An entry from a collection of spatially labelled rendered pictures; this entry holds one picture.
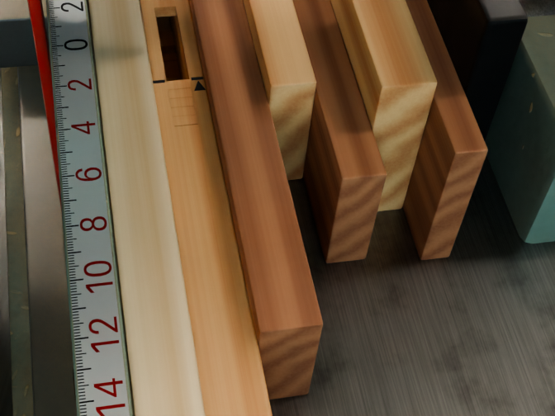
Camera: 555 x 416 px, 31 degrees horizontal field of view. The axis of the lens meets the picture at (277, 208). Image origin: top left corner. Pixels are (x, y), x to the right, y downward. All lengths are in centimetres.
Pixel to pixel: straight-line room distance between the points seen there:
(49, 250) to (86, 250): 18
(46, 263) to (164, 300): 18
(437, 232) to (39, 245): 20
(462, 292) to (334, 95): 9
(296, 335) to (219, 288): 3
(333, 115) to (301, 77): 2
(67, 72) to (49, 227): 15
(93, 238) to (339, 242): 10
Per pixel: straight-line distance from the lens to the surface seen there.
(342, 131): 35
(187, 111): 37
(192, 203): 34
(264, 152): 35
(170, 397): 29
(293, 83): 36
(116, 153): 34
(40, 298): 47
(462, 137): 34
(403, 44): 35
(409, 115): 35
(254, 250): 32
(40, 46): 41
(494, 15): 34
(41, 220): 49
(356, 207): 35
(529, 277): 39
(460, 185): 35
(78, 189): 32
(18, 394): 46
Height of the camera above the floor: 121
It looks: 52 degrees down
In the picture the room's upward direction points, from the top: 7 degrees clockwise
